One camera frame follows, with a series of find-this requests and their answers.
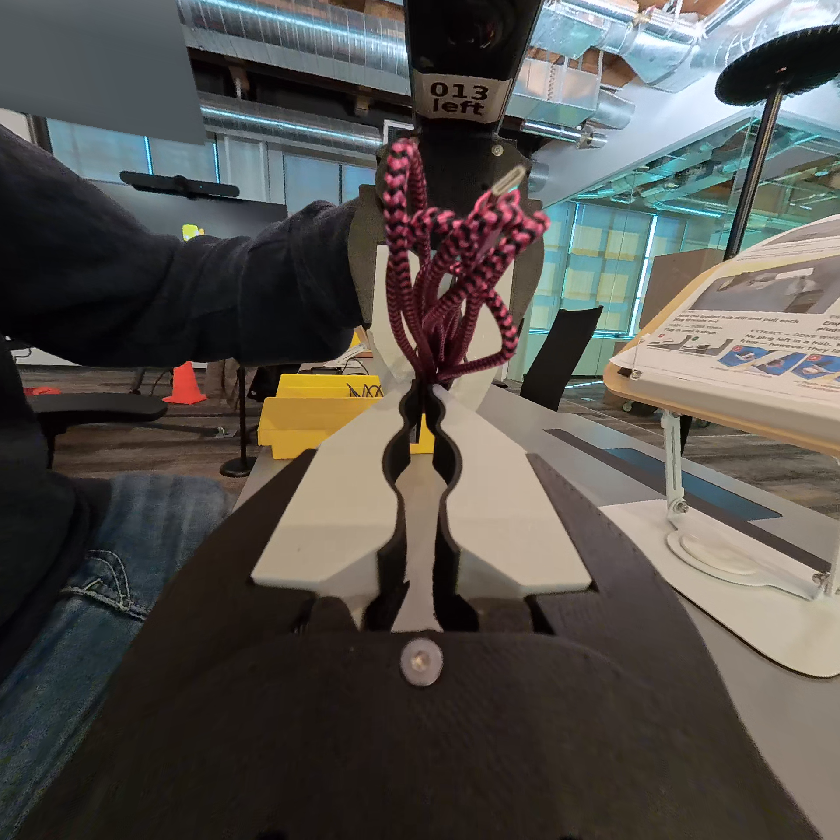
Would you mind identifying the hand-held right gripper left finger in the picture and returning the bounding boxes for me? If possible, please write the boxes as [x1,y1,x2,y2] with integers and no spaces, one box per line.
[250,388,421,631]

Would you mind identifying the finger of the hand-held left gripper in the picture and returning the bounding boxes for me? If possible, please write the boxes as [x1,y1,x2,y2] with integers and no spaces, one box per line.
[447,267,529,389]
[361,243,424,391]

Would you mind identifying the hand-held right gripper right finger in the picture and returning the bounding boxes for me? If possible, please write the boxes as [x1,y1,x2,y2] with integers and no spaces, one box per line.
[431,388,594,631]

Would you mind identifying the red braided usb cable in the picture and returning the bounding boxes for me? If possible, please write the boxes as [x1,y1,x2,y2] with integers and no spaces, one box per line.
[378,138,550,389]

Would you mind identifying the person's left forearm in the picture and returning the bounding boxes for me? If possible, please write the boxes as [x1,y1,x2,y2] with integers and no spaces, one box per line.
[0,125,371,371]

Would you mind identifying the black office chair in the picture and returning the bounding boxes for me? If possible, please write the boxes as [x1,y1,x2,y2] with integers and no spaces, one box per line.
[519,305,605,414]

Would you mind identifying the yellow plastic bin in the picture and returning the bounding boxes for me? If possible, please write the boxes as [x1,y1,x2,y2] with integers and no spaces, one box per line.
[256,372,437,462]

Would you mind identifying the black floor stand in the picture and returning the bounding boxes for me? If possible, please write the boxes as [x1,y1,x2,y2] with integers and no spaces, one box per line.
[218,368,261,479]

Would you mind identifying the orange cone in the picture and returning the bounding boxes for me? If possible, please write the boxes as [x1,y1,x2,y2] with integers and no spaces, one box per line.
[161,361,210,406]

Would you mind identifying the person's legs in jeans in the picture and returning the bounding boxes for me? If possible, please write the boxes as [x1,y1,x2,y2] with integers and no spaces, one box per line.
[0,473,240,840]

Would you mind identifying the printed instruction sheet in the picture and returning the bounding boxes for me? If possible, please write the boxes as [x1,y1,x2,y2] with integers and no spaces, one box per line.
[630,243,840,403]

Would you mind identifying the black video bar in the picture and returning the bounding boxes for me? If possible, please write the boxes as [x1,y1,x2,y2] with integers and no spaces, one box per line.
[121,171,242,202]

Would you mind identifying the black chair armrest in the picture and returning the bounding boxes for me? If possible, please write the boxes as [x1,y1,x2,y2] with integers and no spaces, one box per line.
[29,392,170,468]

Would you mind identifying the black round disc on pole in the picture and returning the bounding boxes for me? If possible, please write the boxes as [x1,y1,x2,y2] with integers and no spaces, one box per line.
[716,27,840,259]

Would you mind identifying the black wall screen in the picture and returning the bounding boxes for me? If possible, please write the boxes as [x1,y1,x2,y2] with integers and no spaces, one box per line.
[92,184,358,246]

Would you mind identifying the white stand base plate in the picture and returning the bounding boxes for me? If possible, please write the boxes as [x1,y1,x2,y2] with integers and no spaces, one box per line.
[604,499,840,678]

